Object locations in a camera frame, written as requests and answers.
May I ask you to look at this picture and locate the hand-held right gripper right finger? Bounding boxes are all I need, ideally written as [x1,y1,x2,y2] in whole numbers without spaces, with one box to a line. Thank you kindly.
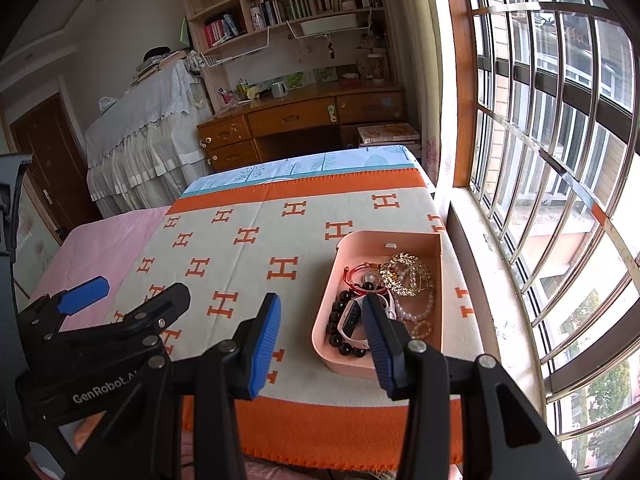
[362,294,576,480]

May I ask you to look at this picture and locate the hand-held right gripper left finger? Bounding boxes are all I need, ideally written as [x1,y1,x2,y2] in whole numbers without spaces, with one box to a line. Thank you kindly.
[107,292,282,480]

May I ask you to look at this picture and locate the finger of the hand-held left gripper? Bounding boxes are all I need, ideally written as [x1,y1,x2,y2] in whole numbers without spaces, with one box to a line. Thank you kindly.
[20,276,111,333]
[62,282,192,348]

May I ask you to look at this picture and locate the black bead bracelet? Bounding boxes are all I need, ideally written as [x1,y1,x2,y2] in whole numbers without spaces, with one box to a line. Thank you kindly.
[325,287,368,358]

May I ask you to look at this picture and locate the pink wrist watch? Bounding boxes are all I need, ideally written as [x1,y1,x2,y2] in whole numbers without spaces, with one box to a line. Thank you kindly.
[337,296,396,353]

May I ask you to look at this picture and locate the pearl bead necklace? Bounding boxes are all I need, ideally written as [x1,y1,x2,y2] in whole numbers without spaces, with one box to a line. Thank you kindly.
[387,260,436,338]

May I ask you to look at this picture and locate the red string bracelet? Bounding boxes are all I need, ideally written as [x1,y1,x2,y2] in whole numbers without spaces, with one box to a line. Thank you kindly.
[342,262,388,298]

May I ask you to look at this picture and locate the gold rhinestone hair comb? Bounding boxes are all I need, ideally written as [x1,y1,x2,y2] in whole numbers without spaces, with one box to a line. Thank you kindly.
[379,252,435,301]

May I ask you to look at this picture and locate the pink tray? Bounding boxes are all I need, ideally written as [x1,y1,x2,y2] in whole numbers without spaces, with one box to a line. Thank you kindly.
[311,230,444,381]

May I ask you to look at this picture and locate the pink bed sheet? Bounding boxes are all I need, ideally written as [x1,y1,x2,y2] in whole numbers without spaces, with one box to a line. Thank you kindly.
[15,205,173,336]

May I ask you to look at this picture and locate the orange and beige patterned blanket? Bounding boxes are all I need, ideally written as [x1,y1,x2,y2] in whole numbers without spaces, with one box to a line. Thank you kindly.
[102,167,483,466]

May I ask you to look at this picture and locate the brown wooden door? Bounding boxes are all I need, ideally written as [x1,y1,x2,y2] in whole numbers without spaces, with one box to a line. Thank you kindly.
[10,92,98,241]

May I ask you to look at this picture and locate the white lace covered furniture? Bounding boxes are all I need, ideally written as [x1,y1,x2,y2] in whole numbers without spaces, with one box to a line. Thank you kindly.
[84,57,211,218]

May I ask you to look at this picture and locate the light blue printed sheet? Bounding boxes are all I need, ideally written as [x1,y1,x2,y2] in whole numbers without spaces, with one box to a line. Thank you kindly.
[180,144,418,198]

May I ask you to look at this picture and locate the stack of books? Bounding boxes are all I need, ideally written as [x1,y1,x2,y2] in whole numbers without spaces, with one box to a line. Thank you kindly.
[357,124,422,147]

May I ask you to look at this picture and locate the wooden desk with drawers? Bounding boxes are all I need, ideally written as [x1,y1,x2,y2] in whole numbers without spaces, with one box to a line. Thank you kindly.
[196,81,407,173]

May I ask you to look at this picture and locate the pile of books and papers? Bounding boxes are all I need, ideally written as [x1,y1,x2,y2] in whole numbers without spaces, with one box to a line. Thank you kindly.
[131,46,191,86]

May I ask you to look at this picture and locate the window with metal grille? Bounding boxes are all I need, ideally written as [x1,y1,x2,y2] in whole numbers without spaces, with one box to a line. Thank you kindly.
[440,0,640,476]

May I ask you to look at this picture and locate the beige curtain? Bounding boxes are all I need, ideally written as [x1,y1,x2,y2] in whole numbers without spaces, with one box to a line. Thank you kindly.
[380,0,456,191]

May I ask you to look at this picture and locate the white plastic basket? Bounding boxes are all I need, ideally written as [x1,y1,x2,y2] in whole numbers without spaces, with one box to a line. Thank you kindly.
[299,12,358,37]

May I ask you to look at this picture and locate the white wire rack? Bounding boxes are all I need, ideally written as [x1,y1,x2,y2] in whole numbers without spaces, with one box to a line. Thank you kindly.
[192,25,273,68]

